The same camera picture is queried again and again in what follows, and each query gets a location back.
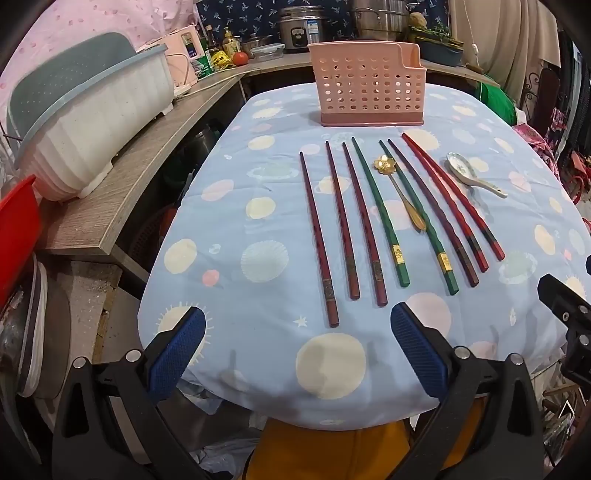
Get yellow cloth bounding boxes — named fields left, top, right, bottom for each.
left=245, top=399, right=485, bottom=480

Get pink appliance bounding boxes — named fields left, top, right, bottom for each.
left=148, top=25, right=200, bottom=88

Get grey-blue perforated lid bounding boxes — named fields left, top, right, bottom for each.
left=7, top=31, right=139, bottom=139

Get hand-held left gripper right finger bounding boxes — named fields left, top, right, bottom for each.
left=390, top=302, right=557, bottom=480

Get green chopstick gold band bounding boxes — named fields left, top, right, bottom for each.
left=379, top=140, right=460, bottom=296
left=351, top=137, right=411, bottom=288

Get dark blue printed curtain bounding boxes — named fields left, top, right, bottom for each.
left=194, top=0, right=451, bottom=44

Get row of hanging clothes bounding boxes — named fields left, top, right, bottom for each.
left=551, top=28, right=591, bottom=204

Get wooden counter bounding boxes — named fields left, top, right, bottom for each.
left=39, top=48, right=502, bottom=275

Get red chopstick black band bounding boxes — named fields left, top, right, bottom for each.
left=404, top=133, right=506, bottom=261
left=401, top=134, right=490, bottom=273

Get large steel pot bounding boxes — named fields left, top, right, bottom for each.
left=351, top=0, right=410, bottom=40

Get dark purple chopstick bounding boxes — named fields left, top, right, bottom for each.
left=388, top=138, right=481, bottom=288

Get white ceramic soup spoon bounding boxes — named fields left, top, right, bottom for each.
left=445, top=152, right=509, bottom=199

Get white dish drainer tub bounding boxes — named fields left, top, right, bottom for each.
left=7, top=44, right=176, bottom=202

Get pink perforated utensil basket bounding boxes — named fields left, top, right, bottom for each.
left=308, top=41, right=426, bottom=127

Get blue planter with plants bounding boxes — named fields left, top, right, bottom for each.
left=409, top=23, right=465, bottom=68

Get steel rice cooker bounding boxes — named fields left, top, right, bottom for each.
left=278, top=6, right=329, bottom=49

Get yellow oil bottle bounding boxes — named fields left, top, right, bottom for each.
left=222, top=28, right=242, bottom=57

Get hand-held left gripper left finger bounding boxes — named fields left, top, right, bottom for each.
left=51, top=305, right=208, bottom=480

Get white plug with cable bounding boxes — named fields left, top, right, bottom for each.
left=464, top=0, right=485, bottom=72

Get pink dotted curtain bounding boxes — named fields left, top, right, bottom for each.
left=0, top=0, right=200, bottom=93

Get beige curtain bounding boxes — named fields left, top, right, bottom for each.
left=450, top=0, right=561, bottom=95

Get pink patterned bag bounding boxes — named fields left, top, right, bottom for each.
left=512, top=122, right=560, bottom=164

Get dark red chopstick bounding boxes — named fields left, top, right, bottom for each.
left=299, top=151, right=341, bottom=328
left=342, top=142, right=389, bottom=307
left=325, top=141, right=361, bottom=301

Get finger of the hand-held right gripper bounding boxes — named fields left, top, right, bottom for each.
left=538, top=273, right=591, bottom=326

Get green bag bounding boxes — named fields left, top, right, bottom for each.
left=478, top=83, right=519, bottom=125

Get gold flower spoon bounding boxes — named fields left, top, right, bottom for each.
left=373, top=155, right=428, bottom=232

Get red plastic basin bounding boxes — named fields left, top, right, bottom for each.
left=0, top=174, right=42, bottom=308

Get glass food container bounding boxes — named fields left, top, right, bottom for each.
left=252, top=43, right=286, bottom=62

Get stacked grey plates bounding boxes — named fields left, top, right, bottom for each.
left=16, top=261, right=72, bottom=400

